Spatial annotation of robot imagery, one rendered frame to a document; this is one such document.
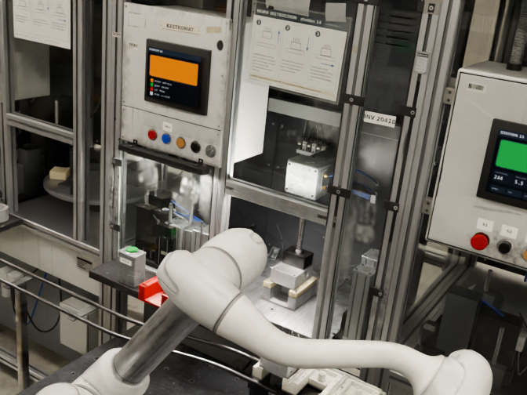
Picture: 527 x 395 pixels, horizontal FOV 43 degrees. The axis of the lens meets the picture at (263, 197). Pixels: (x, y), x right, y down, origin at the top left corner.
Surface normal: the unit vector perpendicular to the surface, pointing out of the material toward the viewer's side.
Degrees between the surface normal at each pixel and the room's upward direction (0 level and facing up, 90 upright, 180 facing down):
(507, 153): 90
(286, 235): 90
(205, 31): 90
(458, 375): 34
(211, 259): 21
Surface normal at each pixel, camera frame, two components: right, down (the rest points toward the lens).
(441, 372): 0.03, -0.56
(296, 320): 0.10, -0.94
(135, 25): -0.53, 0.25
